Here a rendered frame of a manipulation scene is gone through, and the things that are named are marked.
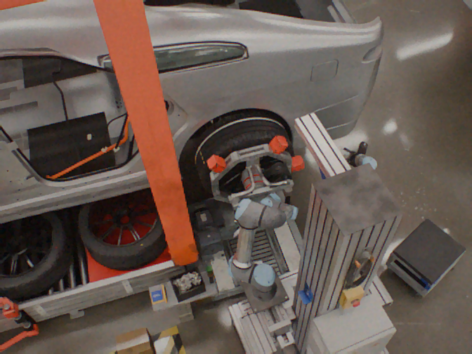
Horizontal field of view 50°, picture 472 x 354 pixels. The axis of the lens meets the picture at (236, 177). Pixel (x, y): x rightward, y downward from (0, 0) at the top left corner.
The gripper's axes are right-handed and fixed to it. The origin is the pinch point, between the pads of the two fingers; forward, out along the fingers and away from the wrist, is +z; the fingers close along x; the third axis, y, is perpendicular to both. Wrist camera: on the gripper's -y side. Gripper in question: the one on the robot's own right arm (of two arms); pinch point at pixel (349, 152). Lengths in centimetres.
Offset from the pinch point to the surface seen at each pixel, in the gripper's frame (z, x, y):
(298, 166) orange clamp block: 23.0, -15.3, 23.9
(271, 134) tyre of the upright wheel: 12.5, -45.6, 15.7
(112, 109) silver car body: 94, -139, 59
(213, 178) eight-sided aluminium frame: 15, -62, 58
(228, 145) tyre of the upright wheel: 10, -66, 35
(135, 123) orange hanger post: -76, -124, 43
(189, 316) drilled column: 38, -21, 156
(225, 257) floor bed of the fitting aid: 67, -12, 113
